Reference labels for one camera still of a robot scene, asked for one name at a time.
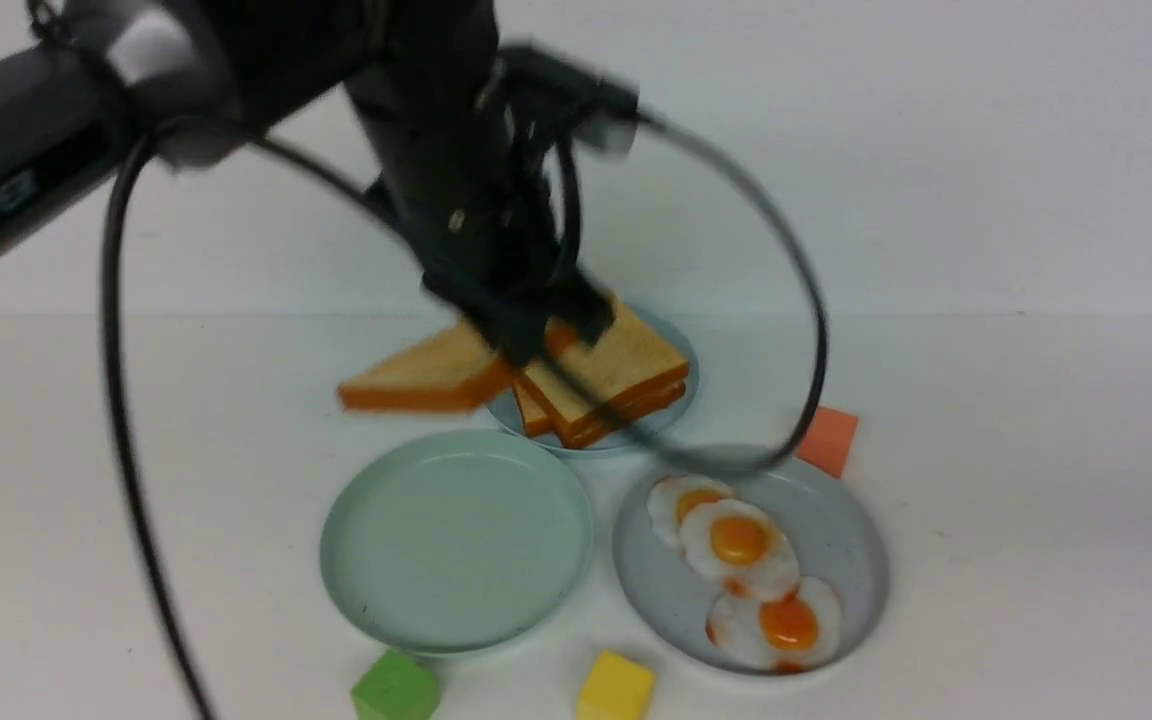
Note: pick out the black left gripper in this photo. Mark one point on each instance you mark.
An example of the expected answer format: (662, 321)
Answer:
(481, 205)

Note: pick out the fried egg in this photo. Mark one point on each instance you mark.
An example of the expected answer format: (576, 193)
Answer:
(671, 499)
(788, 636)
(736, 545)

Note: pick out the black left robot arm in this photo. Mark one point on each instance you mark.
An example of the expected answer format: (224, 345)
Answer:
(191, 81)

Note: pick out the blue bread plate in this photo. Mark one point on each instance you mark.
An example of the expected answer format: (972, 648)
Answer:
(504, 408)

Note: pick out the green plate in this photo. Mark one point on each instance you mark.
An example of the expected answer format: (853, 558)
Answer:
(456, 543)

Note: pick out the orange foam cube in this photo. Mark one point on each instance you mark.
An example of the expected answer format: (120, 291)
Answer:
(828, 442)

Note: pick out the grey egg plate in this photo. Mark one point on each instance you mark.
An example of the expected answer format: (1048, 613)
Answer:
(835, 539)

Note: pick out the yellow foam cube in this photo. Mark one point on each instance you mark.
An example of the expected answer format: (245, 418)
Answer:
(616, 688)

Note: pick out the green foam cube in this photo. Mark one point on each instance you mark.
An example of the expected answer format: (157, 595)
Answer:
(396, 687)

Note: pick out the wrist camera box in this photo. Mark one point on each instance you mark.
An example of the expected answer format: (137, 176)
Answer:
(553, 98)

